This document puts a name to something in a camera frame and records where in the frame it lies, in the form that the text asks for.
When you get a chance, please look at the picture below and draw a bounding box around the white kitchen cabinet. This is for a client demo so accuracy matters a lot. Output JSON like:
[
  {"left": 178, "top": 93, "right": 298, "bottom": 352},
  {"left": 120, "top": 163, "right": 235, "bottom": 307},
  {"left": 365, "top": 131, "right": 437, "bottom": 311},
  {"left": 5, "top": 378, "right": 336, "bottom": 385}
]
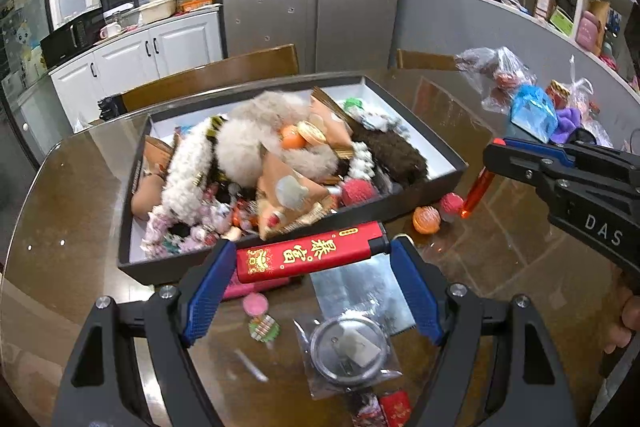
[{"left": 49, "top": 6, "right": 224, "bottom": 108}]

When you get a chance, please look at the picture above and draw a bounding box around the brown fuzzy scrunchie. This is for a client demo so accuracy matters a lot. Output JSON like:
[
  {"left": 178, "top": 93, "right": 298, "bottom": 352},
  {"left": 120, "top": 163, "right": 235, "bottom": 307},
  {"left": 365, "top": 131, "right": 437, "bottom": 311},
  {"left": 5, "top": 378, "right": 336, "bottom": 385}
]
[{"left": 349, "top": 126, "right": 432, "bottom": 188}]

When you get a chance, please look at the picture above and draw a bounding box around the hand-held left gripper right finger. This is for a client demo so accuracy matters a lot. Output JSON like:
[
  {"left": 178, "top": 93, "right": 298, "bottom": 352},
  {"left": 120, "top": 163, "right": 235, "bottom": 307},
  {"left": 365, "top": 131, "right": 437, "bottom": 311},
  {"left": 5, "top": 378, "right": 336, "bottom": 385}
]
[{"left": 390, "top": 237, "right": 581, "bottom": 427}]

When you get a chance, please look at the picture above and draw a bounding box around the clear bag with red things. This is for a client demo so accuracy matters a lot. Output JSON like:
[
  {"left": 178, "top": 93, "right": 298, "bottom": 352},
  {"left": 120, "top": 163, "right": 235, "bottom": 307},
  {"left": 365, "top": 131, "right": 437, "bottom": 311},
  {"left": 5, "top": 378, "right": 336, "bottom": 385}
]
[{"left": 454, "top": 46, "right": 539, "bottom": 116}]

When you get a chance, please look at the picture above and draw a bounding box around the beige basin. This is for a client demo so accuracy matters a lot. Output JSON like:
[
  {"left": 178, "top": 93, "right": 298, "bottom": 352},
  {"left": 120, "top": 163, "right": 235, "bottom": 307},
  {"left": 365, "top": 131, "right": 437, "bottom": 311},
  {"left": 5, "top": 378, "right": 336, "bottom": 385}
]
[{"left": 137, "top": 0, "right": 177, "bottom": 26}]

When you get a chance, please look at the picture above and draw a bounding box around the green striped clip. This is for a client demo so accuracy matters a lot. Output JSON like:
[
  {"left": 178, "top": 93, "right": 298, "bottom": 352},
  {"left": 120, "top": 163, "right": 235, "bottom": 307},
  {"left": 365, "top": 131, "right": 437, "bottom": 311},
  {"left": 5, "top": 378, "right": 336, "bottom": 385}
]
[{"left": 248, "top": 314, "right": 281, "bottom": 344}]

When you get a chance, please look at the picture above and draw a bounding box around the orange tangerine clip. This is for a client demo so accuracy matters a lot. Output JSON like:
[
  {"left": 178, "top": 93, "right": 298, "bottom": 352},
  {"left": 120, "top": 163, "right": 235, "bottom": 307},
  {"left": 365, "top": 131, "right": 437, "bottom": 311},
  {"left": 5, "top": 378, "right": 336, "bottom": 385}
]
[{"left": 412, "top": 205, "right": 443, "bottom": 236}]

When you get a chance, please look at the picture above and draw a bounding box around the translucent orange-red lighter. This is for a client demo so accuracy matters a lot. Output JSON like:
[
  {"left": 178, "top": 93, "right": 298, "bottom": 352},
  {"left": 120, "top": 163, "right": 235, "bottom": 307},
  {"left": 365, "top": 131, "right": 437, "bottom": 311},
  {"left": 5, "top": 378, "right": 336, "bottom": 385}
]
[{"left": 460, "top": 167, "right": 497, "bottom": 219}]

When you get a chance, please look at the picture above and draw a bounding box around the green box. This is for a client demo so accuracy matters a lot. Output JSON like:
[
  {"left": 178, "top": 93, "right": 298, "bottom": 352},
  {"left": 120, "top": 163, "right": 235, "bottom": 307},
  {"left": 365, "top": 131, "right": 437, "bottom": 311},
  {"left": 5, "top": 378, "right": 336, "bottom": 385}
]
[{"left": 549, "top": 6, "right": 574, "bottom": 33}]

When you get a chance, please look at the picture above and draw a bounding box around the orange tangerine ornament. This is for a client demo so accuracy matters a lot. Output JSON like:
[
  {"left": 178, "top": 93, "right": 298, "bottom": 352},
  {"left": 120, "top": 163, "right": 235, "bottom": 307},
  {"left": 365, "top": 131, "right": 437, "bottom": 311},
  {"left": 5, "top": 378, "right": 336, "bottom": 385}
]
[{"left": 279, "top": 124, "right": 307, "bottom": 151}]

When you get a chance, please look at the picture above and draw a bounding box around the pink floral scrunchie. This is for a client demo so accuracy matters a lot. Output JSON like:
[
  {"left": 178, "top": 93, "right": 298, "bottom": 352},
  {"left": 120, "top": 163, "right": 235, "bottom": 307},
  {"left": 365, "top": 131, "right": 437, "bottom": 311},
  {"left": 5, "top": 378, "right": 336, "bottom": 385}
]
[{"left": 144, "top": 201, "right": 237, "bottom": 254}]

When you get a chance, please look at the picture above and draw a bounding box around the pink lighter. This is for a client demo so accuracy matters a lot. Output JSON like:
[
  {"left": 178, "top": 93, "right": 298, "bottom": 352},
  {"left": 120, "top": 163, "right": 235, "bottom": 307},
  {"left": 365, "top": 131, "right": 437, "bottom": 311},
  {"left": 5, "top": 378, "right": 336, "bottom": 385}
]
[{"left": 222, "top": 278, "right": 293, "bottom": 301}]

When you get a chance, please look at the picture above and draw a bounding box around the blue packet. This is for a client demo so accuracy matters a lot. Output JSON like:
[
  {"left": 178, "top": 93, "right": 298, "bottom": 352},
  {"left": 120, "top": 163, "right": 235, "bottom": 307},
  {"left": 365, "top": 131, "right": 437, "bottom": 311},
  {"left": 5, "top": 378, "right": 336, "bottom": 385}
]
[{"left": 509, "top": 84, "right": 559, "bottom": 143}]

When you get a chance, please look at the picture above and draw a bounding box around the peach cloth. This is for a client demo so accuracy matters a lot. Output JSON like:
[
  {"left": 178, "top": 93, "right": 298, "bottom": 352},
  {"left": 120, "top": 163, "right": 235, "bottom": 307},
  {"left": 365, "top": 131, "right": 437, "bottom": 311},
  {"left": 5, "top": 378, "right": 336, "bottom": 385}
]
[{"left": 132, "top": 136, "right": 174, "bottom": 219}]

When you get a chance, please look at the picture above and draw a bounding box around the round mirror in clear bag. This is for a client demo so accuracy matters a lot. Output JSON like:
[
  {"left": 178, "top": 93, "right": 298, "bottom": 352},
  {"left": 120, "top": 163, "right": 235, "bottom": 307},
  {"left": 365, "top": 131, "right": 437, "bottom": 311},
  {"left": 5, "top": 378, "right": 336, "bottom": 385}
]
[{"left": 292, "top": 311, "right": 404, "bottom": 401}]

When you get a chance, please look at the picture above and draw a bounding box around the wooden chair back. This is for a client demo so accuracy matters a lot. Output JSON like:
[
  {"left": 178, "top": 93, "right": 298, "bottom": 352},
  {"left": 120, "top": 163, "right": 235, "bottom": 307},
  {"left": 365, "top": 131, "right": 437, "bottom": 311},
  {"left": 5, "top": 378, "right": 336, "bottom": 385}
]
[
  {"left": 122, "top": 44, "right": 300, "bottom": 113},
  {"left": 396, "top": 49, "right": 459, "bottom": 72}
]

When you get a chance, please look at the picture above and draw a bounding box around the white fuzzy scrunchie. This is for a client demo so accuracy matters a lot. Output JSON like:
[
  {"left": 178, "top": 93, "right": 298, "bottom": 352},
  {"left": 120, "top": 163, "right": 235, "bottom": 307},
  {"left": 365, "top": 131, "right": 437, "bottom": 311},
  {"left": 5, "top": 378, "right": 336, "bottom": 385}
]
[{"left": 149, "top": 119, "right": 222, "bottom": 229}]

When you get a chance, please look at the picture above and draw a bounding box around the large red lighter gold print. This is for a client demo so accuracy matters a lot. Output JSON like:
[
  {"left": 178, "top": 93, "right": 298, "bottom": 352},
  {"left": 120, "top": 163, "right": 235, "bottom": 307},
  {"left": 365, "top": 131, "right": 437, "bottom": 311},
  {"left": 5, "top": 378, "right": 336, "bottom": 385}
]
[{"left": 379, "top": 389, "right": 412, "bottom": 427}]

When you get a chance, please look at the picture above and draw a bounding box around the beige fluffy pom scrunchie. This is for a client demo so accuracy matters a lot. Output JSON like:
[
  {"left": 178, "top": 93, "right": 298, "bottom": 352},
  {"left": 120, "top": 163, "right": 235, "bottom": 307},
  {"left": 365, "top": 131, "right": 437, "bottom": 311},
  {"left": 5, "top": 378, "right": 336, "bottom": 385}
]
[{"left": 214, "top": 94, "right": 322, "bottom": 184}]

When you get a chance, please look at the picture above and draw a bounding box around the pink box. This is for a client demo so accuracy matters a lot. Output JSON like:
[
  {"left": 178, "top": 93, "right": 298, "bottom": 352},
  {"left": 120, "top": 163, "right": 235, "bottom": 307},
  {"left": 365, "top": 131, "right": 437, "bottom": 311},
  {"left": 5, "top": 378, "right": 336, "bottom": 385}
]
[{"left": 577, "top": 16, "right": 606, "bottom": 53}]

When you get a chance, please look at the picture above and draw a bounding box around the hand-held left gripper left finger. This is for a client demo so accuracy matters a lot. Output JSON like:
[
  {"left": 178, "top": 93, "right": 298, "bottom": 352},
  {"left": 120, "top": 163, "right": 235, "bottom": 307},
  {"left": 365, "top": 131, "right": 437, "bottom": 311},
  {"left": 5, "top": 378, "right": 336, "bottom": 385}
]
[{"left": 50, "top": 239, "right": 237, "bottom": 427}]

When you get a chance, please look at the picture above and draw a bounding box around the brown glossy desktop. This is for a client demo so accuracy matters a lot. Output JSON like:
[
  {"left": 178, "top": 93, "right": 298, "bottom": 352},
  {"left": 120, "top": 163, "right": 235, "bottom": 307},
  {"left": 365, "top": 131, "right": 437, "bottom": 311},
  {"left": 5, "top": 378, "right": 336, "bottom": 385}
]
[{"left": 0, "top": 67, "right": 640, "bottom": 427}]

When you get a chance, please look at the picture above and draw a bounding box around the red knitted ball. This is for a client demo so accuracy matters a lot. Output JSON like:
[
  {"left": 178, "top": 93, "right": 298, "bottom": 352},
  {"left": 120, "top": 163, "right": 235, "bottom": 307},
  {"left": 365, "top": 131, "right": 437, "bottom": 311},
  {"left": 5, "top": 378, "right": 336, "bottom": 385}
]
[
  {"left": 439, "top": 192, "right": 464, "bottom": 216},
  {"left": 342, "top": 179, "right": 379, "bottom": 208}
]

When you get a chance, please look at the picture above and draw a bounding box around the silver plastic bag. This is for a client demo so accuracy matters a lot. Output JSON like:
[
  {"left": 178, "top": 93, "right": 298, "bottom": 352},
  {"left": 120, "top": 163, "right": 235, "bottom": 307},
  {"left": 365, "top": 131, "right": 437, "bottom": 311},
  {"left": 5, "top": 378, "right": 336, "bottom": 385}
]
[{"left": 309, "top": 254, "right": 417, "bottom": 339}]

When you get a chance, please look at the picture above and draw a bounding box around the person's right hand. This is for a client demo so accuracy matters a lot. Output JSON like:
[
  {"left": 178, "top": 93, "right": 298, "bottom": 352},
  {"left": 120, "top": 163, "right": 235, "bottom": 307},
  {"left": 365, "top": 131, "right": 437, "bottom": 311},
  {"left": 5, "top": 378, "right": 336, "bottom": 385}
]
[{"left": 602, "top": 288, "right": 640, "bottom": 356}]

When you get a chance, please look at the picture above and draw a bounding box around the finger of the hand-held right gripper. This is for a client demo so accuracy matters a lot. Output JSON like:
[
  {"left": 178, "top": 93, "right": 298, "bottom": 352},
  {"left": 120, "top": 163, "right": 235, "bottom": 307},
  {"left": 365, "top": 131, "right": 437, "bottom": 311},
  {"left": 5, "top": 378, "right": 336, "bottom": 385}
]
[
  {"left": 502, "top": 138, "right": 640, "bottom": 188},
  {"left": 482, "top": 143, "right": 557, "bottom": 188}
]

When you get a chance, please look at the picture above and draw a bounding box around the kraft paper card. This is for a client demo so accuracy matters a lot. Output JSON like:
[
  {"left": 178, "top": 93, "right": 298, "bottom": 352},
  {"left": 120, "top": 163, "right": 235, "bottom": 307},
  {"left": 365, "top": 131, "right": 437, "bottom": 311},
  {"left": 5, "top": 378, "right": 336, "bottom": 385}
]
[{"left": 257, "top": 146, "right": 342, "bottom": 239}]

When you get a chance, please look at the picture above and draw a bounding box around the black shallow box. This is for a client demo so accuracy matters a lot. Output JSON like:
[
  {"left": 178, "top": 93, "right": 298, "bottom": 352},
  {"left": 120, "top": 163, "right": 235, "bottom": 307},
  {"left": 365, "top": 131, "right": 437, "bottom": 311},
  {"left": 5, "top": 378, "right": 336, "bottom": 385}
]
[{"left": 117, "top": 74, "right": 469, "bottom": 286}]

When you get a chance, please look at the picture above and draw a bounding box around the clear plastic bag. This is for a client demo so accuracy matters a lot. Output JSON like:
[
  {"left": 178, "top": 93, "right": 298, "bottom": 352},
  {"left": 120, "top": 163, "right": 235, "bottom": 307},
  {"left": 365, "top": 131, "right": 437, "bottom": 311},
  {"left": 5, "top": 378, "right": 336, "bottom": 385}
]
[{"left": 549, "top": 56, "right": 614, "bottom": 148}]

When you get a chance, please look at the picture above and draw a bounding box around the black microwave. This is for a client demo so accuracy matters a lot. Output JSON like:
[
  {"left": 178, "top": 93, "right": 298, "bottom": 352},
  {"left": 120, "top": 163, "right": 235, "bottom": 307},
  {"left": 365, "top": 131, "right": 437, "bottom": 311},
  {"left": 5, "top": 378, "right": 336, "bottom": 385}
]
[{"left": 39, "top": 19, "right": 106, "bottom": 68}]

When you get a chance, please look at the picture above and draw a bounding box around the purple plush toy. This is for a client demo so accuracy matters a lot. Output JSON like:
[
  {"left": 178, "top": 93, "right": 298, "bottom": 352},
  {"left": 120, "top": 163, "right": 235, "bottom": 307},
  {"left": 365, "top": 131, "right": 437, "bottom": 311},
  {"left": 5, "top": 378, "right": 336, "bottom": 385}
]
[{"left": 552, "top": 106, "right": 584, "bottom": 146}]

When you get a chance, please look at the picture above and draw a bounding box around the glass door with stickers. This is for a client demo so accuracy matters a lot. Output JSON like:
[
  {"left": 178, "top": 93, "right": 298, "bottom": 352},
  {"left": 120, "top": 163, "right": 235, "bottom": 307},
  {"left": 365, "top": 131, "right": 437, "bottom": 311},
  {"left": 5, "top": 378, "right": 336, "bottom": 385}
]
[{"left": 0, "top": 0, "right": 57, "bottom": 108}]

